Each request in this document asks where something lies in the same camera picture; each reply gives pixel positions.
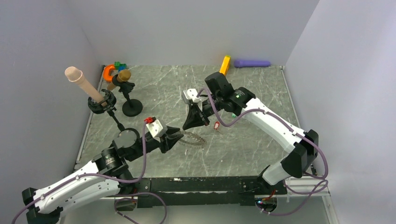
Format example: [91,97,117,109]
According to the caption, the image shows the black short microphone stand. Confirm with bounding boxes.
[112,75,143,117]

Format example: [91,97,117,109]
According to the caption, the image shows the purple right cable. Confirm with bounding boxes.
[198,88,329,217]

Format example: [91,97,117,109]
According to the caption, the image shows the orange horseshoe toy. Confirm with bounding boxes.
[102,64,115,82]

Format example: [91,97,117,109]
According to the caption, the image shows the black round stand base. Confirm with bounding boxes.
[113,128,140,148]

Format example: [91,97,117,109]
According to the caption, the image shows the metal disc with keyrings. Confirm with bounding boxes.
[178,130,206,147]

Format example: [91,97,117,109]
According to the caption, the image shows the red tag key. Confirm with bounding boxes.
[213,121,222,135]

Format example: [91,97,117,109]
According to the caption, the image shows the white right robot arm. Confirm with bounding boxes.
[181,72,318,194]

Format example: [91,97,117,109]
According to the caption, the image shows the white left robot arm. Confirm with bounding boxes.
[22,124,184,224]

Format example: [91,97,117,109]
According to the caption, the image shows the purple cylinder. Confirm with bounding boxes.
[233,59,271,68]

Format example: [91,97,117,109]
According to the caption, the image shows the yellow block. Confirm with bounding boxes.
[219,55,231,76]

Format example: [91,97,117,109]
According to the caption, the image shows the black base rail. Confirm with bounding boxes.
[119,176,287,208]

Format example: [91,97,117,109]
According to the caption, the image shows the green blue toy bricks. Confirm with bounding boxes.
[114,61,127,72]

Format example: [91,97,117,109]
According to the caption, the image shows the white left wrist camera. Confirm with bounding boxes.
[144,117,168,138]

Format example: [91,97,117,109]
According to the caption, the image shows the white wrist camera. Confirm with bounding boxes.
[181,89,200,105]
[144,117,168,138]

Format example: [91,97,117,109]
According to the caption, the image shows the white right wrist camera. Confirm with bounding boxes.
[181,89,200,105]

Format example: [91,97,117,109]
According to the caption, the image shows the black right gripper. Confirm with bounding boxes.
[183,93,223,130]

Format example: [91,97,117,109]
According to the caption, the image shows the gold microphone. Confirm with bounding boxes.
[107,69,132,91]

